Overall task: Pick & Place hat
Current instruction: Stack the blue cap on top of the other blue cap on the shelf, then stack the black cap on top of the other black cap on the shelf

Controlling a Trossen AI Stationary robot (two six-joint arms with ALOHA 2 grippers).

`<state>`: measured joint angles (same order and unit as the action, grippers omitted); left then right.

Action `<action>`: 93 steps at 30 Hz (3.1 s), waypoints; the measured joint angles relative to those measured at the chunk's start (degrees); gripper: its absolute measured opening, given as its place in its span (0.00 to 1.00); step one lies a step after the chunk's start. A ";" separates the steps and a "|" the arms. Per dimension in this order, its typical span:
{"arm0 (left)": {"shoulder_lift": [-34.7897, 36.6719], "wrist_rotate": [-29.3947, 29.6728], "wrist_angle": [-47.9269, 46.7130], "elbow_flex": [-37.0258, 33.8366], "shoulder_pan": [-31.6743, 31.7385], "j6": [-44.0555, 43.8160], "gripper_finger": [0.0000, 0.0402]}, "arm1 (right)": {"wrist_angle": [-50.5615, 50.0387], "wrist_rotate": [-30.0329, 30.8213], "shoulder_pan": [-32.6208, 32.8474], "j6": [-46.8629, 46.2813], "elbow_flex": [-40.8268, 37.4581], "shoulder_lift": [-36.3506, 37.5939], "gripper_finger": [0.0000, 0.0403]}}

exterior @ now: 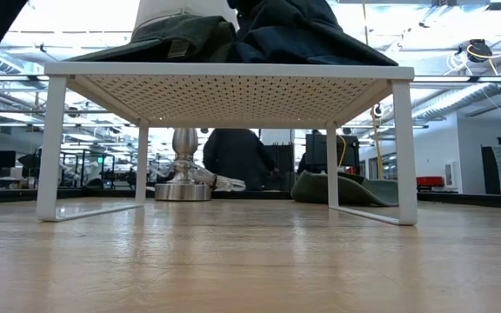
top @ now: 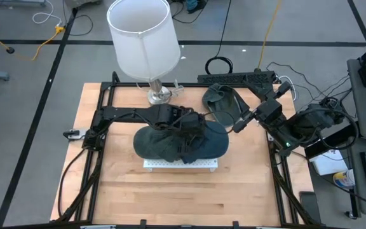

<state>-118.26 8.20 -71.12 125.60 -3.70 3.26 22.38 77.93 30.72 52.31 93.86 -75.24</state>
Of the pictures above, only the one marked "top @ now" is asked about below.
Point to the white box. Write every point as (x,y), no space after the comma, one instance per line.
(329,162)

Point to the black control box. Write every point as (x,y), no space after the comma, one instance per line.
(322,148)

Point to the black rig frame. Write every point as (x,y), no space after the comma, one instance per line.
(122,84)

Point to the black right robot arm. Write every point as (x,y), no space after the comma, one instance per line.
(310,124)

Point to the black phone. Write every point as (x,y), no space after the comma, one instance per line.
(310,206)

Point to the black power strip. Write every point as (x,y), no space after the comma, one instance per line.
(234,78)

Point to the silver lamp base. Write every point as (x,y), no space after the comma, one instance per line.
(159,95)

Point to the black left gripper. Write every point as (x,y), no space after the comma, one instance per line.
(194,122)

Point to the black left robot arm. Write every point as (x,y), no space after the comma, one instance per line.
(122,114)

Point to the white perforated metal shelf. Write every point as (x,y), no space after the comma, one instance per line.
(180,163)

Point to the navy blue cap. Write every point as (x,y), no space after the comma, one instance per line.
(214,140)

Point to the wipes canister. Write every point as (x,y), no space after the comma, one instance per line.
(345,179)

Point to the black table clamp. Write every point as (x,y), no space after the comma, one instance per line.
(75,134)

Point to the olive grey cap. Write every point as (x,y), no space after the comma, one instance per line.
(222,105)

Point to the dark green cap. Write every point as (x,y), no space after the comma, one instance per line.
(151,143)

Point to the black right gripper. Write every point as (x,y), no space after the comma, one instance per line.
(268,111)

